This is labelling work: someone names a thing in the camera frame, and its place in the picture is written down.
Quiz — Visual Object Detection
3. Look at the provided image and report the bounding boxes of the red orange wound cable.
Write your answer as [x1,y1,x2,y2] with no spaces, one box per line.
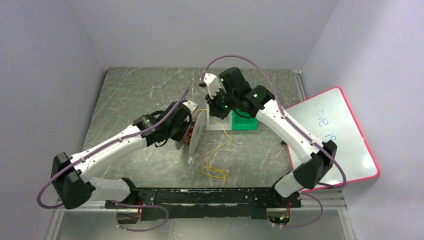
[183,121,197,147]

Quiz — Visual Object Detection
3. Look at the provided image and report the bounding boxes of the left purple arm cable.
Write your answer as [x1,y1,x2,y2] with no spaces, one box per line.
[36,86,190,210]

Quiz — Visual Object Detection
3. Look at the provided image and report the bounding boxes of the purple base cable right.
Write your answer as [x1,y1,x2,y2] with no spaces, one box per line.
[272,191,324,230]

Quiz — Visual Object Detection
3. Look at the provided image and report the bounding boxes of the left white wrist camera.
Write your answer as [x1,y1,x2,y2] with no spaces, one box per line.
[183,100,199,114]

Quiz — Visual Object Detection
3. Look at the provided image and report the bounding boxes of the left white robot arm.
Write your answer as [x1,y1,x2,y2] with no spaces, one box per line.
[51,100,198,210]

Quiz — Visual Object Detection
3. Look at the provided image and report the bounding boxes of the white cable spool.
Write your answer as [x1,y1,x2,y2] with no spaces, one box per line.
[175,112,206,158]

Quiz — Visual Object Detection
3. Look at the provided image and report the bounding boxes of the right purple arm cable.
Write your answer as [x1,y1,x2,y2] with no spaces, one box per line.
[200,54,347,190]

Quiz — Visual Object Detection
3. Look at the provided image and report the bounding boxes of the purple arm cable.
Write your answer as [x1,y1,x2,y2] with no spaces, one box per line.
[200,54,347,190]
[36,86,190,210]

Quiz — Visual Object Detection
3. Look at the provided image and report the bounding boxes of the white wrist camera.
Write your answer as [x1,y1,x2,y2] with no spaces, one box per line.
[198,72,223,100]
[183,100,199,114]

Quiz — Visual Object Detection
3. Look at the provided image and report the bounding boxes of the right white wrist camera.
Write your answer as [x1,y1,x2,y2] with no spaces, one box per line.
[198,72,223,100]

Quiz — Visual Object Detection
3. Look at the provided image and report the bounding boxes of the yellow cable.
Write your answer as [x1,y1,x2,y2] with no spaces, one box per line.
[192,108,234,188]

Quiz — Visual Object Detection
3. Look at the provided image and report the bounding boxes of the clear white plastic bin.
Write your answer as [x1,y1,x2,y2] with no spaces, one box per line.
[206,112,233,131]

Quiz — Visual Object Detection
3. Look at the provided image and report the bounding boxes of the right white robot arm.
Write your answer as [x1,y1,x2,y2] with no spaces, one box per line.
[199,67,338,198]

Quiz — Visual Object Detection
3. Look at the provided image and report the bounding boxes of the green plastic bin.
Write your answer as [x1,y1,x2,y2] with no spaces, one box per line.
[231,111,258,131]

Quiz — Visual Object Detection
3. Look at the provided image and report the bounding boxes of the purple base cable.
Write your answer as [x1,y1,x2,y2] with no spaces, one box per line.
[109,198,170,232]
[272,191,324,230]

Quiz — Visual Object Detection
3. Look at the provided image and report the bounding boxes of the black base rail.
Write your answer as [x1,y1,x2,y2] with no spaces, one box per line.
[104,187,302,221]

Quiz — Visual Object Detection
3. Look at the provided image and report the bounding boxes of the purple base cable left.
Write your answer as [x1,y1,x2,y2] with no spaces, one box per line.
[109,198,170,232]

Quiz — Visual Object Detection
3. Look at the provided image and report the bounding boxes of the pink framed whiteboard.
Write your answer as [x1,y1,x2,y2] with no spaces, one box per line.
[286,87,380,183]

